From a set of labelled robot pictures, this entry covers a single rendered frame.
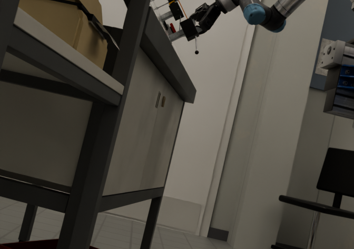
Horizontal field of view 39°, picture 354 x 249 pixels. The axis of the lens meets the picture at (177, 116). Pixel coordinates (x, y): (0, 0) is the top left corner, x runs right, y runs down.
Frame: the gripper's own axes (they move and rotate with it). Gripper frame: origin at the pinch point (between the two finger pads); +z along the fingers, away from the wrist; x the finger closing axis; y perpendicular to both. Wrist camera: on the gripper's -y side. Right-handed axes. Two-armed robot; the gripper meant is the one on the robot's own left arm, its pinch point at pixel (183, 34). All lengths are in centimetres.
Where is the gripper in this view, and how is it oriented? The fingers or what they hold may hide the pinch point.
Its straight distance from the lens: 209.0
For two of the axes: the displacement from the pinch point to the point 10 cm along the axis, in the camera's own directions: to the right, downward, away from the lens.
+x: -6.2, -6.8, -4.0
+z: -7.8, 4.9, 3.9
